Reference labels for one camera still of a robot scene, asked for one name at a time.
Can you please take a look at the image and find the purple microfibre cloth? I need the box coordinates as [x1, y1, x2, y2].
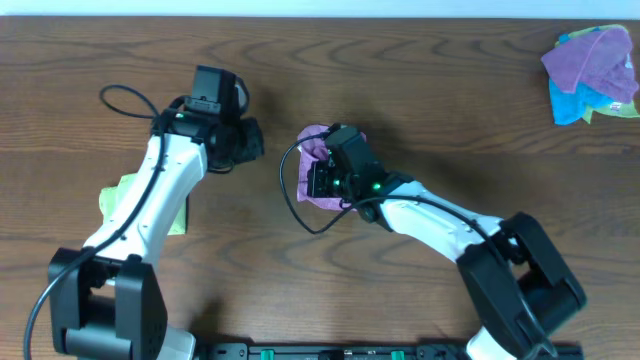
[296, 138, 365, 211]

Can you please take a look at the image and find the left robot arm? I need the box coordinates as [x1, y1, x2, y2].
[48, 110, 264, 360]

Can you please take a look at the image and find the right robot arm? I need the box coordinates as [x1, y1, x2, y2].
[300, 160, 586, 359]

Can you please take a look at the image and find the folded light green cloth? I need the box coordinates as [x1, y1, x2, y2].
[99, 174, 188, 236]

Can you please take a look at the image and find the blue cloth in pile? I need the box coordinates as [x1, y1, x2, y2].
[541, 31, 613, 125]

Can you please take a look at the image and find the yellow-green cloth in pile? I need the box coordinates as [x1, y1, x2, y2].
[563, 24, 639, 124]

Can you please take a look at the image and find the right black camera cable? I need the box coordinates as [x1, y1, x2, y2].
[278, 130, 556, 359]

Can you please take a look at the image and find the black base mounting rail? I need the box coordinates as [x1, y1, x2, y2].
[194, 343, 470, 360]

